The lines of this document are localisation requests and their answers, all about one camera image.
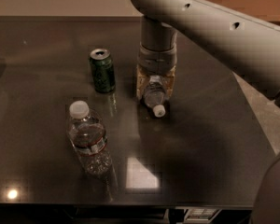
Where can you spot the blue label plastic bottle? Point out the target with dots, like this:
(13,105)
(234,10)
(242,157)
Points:
(154,96)

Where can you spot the white label under table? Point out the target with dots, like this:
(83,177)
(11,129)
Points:
(201,215)

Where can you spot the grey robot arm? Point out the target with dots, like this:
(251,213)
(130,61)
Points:
(248,46)

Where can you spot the green soda can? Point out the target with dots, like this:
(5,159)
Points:
(102,70)

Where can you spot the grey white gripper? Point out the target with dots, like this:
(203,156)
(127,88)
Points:
(156,61)

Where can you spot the clear red label water bottle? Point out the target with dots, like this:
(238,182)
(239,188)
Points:
(87,134)

